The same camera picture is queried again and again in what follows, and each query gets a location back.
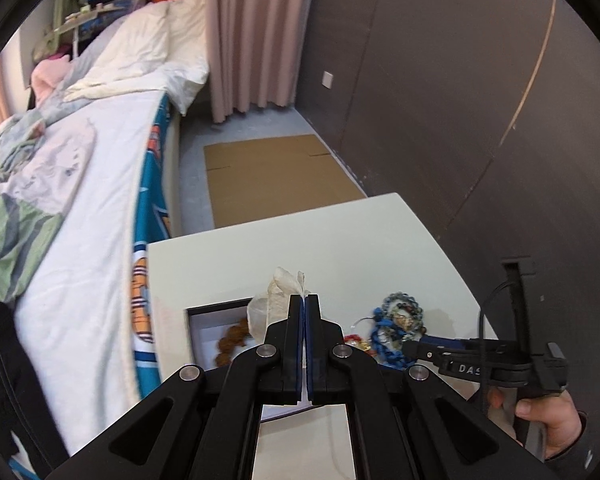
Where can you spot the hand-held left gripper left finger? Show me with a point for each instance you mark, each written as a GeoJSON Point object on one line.
{"type": "Point", "coordinates": [298, 355]}

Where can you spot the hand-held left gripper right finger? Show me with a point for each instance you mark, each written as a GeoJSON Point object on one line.
{"type": "Point", "coordinates": [312, 355]}

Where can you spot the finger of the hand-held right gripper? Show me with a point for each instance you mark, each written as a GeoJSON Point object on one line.
{"type": "Point", "coordinates": [437, 346]}

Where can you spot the clear plastic bag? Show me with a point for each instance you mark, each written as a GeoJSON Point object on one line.
{"type": "Point", "coordinates": [277, 292]}

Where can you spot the black jewelry box white lining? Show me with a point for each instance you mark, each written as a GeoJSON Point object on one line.
{"type": "Point", "coordinates": [205, 332]}

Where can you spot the person's right forearm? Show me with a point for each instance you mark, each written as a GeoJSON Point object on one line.
{"type": "Point", "coordinates": [572, 452]}

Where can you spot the person's right hand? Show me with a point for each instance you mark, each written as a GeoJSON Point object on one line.
{"type": "Point", "coordinates": [555, 417]}

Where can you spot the silver bangle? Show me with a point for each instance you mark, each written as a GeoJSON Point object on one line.
{"type": "Point", "coordinates": [362, 321]}

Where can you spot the brown cardboard sheet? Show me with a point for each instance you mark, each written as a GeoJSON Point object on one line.
{"type": "Point", "coordinates": [275, 180]}

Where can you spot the blue cartoon bed sheet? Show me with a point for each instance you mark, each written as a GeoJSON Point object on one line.
{"type": "Point", "coordinates": [152, 200]}

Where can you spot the white blanket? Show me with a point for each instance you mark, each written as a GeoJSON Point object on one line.
{"type": "Point", "coordinates": [95, 240]}

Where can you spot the pink curtain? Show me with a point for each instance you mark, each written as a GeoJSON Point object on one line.
{"type": "Point", "coordinates": [250, 35]}

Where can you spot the pastel printed quilt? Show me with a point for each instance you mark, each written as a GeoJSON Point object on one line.
{"type": "Point", "coordinates": [15, 195]}

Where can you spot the white duvet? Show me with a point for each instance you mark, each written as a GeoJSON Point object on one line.
{"type": "Point", "coordinates": [145, 45]}

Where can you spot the pink cloth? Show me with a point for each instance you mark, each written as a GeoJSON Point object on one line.
{"type": "Point", "coordinates": [50, 77]}

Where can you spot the white drying rack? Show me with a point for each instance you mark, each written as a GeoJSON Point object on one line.
{"type": "Point", "coordinates": [75, 20]}

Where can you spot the white wall switch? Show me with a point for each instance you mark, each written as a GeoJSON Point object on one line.
{"type": "Point", "coordinates": [328, 79]}

